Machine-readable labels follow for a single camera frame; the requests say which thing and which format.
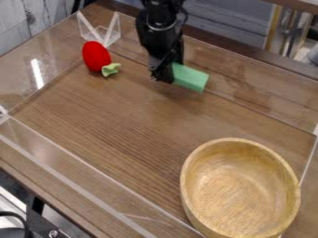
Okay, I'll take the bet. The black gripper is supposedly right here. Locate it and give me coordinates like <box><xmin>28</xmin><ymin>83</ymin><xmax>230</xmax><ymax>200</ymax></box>
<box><xmin>135</xmin><ymin>10</ymin><xmax>184</xmax><ymax>84</ymax></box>

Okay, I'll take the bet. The green rectangular block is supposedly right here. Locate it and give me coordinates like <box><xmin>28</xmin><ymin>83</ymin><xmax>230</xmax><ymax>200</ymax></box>
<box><xmin>172</xmin><ymin>63</ymin><xmax>208</xmax><ymax>93</ymax></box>

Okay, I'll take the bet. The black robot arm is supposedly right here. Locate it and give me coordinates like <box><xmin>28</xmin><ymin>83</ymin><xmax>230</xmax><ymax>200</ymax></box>
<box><xmin>135</xmin><ymin>0</ymin><xmax>187</xmax><ymax>84</ymax></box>

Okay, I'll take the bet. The wooden brown bowl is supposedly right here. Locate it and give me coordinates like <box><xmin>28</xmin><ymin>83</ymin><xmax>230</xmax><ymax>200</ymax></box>
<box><xmin>180</xmin><ymin>138</ymin><xmax>300</xmax><ymax>238</ymax></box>

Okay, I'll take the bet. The red plush strawberry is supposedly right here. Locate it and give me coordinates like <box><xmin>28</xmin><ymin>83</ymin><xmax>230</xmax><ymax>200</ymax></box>
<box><xmin>81</xmin><ymin>41</ymin><xmax>120</xmax><ymax>77</ymax></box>

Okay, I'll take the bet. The clear acrylic corner bracket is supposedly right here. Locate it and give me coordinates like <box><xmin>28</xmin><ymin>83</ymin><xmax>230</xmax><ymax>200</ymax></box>
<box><xmin>76</xmin><ymin>11</ymin><xmax>120</xmax><ymax>48</ymax></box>

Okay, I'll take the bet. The gold metal chair frame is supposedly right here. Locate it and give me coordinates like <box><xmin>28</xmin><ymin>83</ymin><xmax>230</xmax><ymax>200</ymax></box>
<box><xmin>264</xmin><ymin>5</ymin><xmax>312</xmax><ymax>59</ymax></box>

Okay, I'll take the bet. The clear acrylic front wall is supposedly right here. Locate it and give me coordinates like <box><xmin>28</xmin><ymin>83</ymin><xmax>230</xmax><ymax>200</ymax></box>
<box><xmin>0</xmin><ymin>112</ymin><xmax>203</xmax><ymax>238</ymax></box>

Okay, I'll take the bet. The black cable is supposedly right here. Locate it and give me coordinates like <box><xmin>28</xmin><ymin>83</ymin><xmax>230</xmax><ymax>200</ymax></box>
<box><xmin>0</xmin><ymin>211</ymin><xmax>31</xmax><ymax>238</ymax></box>

